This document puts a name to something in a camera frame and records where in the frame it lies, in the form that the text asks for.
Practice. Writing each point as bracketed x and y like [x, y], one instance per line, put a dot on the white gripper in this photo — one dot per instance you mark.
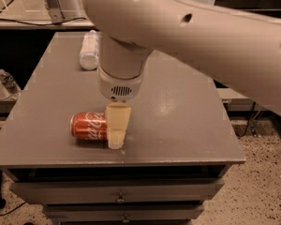
[120, 87]

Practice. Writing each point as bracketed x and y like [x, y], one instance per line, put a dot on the red coke can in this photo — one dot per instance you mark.
[89, 126]

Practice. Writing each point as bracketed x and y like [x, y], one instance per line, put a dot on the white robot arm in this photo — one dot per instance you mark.
[239, 49]

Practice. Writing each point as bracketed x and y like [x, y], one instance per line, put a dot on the grey drawer cabinet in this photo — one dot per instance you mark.
[153, 160]

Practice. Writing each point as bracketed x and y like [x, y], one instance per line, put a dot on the clear plastic water bottle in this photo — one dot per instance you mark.
[89, 51]

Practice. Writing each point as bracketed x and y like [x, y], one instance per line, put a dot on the top grey drawer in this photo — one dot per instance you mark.
[127, 191]

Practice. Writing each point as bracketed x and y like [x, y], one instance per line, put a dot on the grey drawer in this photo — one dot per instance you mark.
[127, 191]
[121, 212]

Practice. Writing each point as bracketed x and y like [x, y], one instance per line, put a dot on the lower grey drawer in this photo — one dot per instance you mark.
[121, 212]

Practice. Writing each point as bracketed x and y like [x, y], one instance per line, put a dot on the small bottle on side shelf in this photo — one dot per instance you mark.
[9, 82]

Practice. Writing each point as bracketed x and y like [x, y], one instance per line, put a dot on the grey metal bracket left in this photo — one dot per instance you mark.
[55, 11]

